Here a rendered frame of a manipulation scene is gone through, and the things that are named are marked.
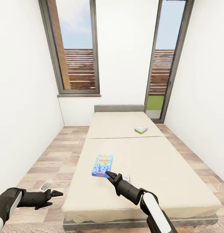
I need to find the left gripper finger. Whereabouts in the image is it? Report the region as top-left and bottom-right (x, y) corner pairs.
(41, 202), (52, 208)
(50, 190), (63, 199)

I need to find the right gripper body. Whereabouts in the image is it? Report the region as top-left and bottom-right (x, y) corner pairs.
(113, 173), (133, 200)

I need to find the board game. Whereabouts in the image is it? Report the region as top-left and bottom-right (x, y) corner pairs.
(134, 125), (148, 134)
(91, 153), (113, 178)

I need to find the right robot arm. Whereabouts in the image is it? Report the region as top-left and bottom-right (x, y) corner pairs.
(106, 171), (178, 233)

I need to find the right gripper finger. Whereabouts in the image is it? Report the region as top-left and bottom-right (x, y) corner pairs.
(108, 177), (114, 185)
(106, 171), (117, 179)

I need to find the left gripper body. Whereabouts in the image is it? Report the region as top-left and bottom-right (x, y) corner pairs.
(27, 189), (51, 210)

